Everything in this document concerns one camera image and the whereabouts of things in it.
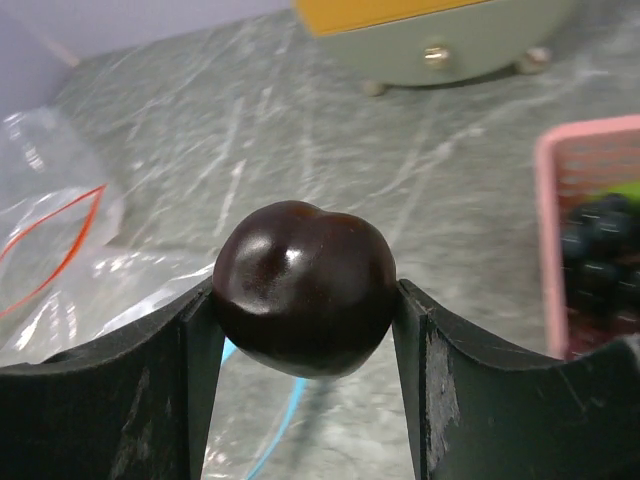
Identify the pink perforated plastic basket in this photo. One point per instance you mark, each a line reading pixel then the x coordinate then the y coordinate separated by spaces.
pixel 587 183

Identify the fake dark blue grape bunch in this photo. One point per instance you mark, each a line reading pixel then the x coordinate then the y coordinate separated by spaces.
pixel 600 258

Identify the fake green vegetable piece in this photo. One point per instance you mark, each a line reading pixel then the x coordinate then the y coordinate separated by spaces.
pixel 624 198

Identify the orange zip top bag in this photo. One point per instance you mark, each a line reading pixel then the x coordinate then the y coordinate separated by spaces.
pixel 57 199

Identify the blue zip top bag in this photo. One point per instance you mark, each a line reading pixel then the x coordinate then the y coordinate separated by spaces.
pixel 263 424

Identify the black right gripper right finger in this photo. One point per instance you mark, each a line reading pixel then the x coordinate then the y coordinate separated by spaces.
pixel 479 407

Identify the fake dark purple fruit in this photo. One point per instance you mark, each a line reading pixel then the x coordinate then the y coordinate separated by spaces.
pixel 305 291

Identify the round mini drawer cabinet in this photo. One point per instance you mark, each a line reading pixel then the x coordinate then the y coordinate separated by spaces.
pixel 431 43

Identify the fake purple grape bunch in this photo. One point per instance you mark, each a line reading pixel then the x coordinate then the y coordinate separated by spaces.
pixel 587 333

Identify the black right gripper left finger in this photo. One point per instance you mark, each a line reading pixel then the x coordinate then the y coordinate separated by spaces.
pixel 135 403

